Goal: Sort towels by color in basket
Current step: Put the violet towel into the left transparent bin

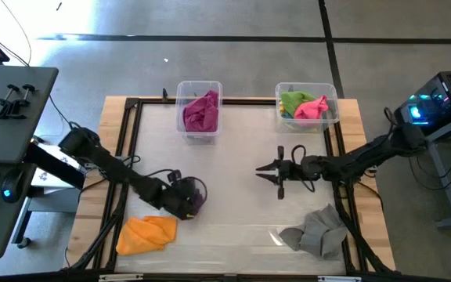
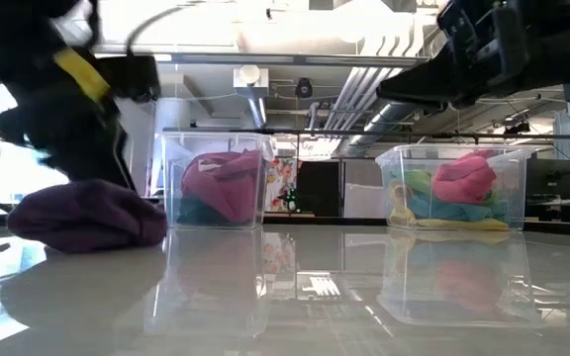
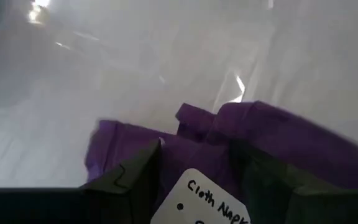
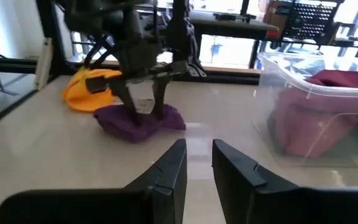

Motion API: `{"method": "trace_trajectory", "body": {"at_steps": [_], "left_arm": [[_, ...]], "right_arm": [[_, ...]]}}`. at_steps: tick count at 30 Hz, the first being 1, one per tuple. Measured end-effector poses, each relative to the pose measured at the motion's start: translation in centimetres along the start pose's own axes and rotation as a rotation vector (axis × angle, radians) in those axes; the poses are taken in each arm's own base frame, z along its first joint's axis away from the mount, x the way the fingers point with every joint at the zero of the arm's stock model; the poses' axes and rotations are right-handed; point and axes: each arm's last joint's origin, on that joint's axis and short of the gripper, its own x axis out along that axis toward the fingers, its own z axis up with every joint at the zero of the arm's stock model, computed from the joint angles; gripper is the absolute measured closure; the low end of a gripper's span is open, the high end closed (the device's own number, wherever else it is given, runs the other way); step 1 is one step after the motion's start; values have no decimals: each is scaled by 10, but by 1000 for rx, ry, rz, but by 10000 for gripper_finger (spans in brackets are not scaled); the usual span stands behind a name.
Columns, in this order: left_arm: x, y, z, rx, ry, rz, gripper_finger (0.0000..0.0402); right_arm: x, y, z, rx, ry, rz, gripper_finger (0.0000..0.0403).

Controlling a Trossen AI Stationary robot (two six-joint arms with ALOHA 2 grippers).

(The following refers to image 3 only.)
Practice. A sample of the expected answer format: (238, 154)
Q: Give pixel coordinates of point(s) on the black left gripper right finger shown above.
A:
(266, 193)

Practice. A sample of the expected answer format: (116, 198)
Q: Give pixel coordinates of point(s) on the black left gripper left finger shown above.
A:
(129, 186)

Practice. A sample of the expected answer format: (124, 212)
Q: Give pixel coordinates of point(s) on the purple towel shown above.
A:
(259, 130)

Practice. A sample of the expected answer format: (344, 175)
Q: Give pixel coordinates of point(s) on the white handwritten paper tag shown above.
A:
(197, 202)

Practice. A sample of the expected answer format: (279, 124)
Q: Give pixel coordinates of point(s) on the clear plastic storage bin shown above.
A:
(135, 62)

